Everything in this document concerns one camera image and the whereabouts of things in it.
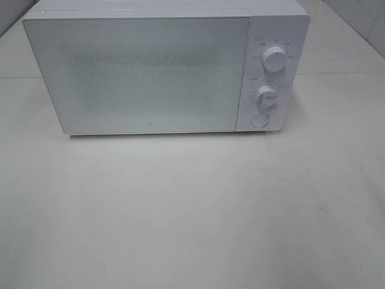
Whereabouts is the white timer knob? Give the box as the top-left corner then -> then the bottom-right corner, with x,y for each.
256,85 -> 277,107

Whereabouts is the round door release button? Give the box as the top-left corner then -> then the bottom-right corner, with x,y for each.
251,113 -> 270,128

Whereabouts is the white microwave door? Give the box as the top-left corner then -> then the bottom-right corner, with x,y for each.
24,17 -> 250,135

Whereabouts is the upper white power knob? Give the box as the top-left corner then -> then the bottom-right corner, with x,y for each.
262,45 -> 288,72

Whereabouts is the white microwave oven body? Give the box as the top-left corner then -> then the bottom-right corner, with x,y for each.
23,1 -> 310,132

